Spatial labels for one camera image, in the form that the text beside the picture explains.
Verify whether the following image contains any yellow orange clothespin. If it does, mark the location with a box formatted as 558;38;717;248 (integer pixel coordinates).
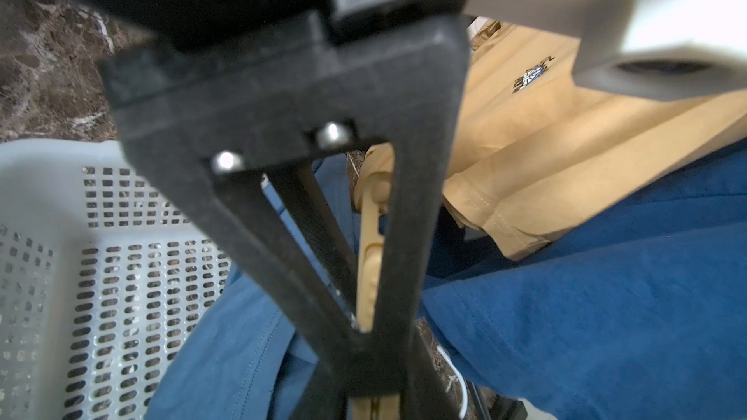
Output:
349;172;401;419

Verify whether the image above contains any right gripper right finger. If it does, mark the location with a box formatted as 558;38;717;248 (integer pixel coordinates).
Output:
401;331;459;420

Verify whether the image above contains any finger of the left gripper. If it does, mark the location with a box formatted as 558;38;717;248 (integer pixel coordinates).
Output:
99;11;469;397
265;163;357;327

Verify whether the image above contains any white wire hanger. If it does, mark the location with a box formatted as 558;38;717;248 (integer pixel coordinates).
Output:
436;345;469;420

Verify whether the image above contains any dark blue t-shirt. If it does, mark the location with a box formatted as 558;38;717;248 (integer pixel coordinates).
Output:
421;142;746;419

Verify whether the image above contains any white plastic basket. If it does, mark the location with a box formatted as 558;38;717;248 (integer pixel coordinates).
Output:
1;139;231;419

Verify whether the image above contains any tan yellow t-shirt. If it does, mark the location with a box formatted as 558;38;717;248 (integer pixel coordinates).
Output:
352;16;747;263

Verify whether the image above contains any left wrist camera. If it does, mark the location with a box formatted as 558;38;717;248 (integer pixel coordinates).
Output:
467;0;746;101

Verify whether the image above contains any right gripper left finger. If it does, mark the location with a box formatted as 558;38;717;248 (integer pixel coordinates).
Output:
290;364;349;420

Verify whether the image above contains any slate blue t-shirt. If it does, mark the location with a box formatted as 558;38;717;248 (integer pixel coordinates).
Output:
142;154;363;420

